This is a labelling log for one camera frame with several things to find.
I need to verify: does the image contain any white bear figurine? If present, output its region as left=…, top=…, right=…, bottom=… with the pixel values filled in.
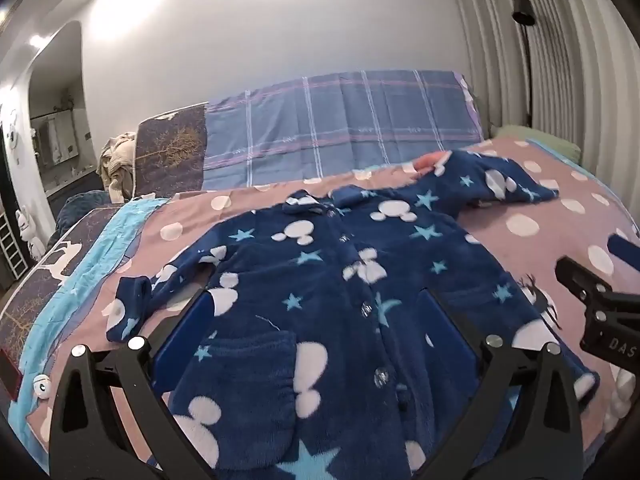
left=15, top=207, right=49, bottom=262

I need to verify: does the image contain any blue star-print fleece pajama top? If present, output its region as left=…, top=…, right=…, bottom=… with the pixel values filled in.
left=107, top=150, right=601, bottom=480

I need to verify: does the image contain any dark tree-print pillow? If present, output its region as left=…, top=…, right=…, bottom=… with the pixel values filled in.
left=132, top=102, right=210, bottom=199

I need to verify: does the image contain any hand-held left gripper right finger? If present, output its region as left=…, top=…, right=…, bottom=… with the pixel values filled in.
left=415, top=287, right=586, bottom=480

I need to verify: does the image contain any white pleated curtain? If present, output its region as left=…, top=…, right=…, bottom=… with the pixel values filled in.
left=445, top=0, right=640, bottom=241

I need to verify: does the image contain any beige crumpled cloth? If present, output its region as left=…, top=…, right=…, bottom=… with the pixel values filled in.
left=97, top=132, right=139, bottom=204

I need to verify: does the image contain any dark blue fluffy cushion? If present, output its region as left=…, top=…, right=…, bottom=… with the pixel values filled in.
left=54, top=190, right=124, bottom=241

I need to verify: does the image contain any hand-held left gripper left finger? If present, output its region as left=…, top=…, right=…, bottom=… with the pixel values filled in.
left=49, top=287, right=236, bottom=480

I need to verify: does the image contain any white ladder rack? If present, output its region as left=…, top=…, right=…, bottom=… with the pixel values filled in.
left=0, top=210, right=26, bottom=282

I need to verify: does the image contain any black floor lamp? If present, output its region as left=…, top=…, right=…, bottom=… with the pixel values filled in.
left=511, top=0, right=537, bottom=133

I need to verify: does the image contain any white wall cabinet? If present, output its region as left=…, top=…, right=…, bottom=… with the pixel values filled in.
left=36, top=114, right=82, bottom=167

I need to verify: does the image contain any red flat object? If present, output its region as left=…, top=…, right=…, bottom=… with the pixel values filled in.
left=0, top=347, right=21, bottom=404

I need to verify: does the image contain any green pillow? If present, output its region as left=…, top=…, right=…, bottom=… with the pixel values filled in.
left=492, top=124, right=583, bottom=164

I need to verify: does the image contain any white bear wall decoration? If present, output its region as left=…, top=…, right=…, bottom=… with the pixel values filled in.
left=4, top=110, right=22, bottom=162

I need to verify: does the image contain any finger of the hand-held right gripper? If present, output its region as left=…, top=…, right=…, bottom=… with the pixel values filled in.
left=555, top=256, right=614, bottom=307
left=607, top=233, right=640, bottom=262

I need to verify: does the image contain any pink polka-dot bedsheet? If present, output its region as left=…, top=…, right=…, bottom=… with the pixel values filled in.
left=0, top=130, right=640, bottom=480

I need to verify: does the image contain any blue plaid cloth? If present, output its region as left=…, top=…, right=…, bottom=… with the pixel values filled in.
left=202, top=70, right=487, bottom=192

